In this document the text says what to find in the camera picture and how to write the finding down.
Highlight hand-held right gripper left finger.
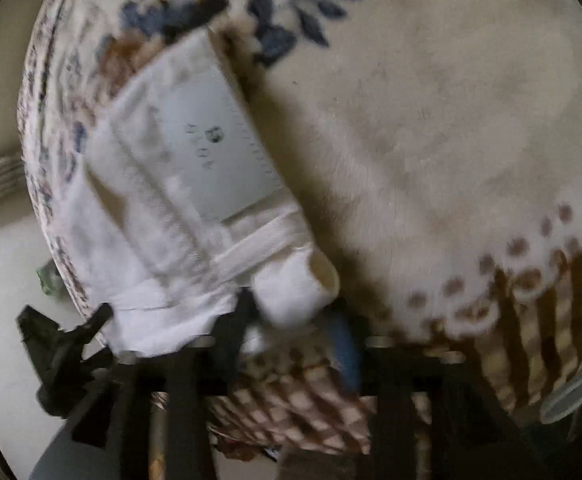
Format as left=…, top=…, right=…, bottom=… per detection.
left=30, top=290, right=261, bottom=480

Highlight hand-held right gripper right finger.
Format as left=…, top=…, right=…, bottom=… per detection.
left=327, top=309, right=548, bottom=480

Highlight cream floral blanket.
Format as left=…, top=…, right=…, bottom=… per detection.
left=16, top=0, right=582, bottom=343

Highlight brown checked cloth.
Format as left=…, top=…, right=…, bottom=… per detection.
left=151, top=240, right=582, bottom=461

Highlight white pants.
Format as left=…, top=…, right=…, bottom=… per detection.
left=63, top=30, right=343, bottom=359

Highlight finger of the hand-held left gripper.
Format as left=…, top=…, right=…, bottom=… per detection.
left=61, top=302, right=116, bottom=356

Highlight green packet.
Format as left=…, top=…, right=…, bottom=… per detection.
left=36, top=262, right=68, bottom=302

